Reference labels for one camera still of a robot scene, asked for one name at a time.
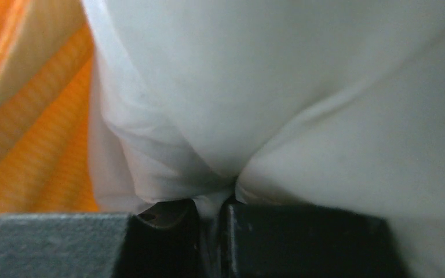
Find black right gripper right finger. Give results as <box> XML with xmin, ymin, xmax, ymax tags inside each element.
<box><xmin>222</xmin><ymin>204</ymin><xmax>410</xmax><ymax>277</ymax></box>

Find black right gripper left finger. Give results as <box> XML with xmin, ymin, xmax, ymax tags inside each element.
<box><xmin>0</xmin><ymin>200</ymin><xmax>200</xmax><ymax>277</ymax></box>

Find white pillow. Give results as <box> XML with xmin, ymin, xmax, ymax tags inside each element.
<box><xmin>82</xmin><ymin>1</ymin><xmax>445</xmax><ymax>277</ymax></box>

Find yellow pillowcase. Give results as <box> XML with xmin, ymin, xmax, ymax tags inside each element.
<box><xmin>0</xmin><ymin>1</ymin><xmax>98</xmax><ymax>215</ymax></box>

